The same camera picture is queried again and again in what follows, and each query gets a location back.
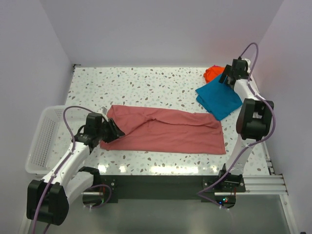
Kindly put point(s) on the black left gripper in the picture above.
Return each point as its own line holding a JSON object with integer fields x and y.
{"x": 115, "y": 132}

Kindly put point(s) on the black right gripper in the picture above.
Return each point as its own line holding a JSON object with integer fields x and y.
{"x": 225, "y": 73}

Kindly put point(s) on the blue t shirt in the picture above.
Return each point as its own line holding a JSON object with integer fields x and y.
{"x": 218, "y": 98}

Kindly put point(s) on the salmon pink t shirt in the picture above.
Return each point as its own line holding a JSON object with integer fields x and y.
{"x": 166, "y": 130}

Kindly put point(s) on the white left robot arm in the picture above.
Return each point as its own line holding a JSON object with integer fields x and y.
{"x": 48, "y": 199}

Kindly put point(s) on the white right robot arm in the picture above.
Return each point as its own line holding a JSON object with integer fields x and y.
{"x": 256, "y": 119}

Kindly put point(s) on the folded orange t shirt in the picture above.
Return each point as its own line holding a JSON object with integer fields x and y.
{"x": 211, "y": 73}

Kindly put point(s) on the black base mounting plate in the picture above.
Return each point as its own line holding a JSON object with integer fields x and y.
{"x": 205, "y": 188}

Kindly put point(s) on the white plastic basket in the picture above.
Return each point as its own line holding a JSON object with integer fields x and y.
{"x": 52, "y": 139}

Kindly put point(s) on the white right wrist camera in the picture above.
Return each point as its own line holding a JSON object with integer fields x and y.
{"x": 248, "y": 63}

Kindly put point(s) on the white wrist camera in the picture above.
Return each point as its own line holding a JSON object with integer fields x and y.
{"x": 248, "y": 63}
{"x": 103, "y": 111}

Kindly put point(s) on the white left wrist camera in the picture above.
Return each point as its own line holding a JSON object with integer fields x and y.
{"x": 103, "y": 111}

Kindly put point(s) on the aluminium table frame rail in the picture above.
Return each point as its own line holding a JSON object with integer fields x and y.
{"x": 272, "y": 184}

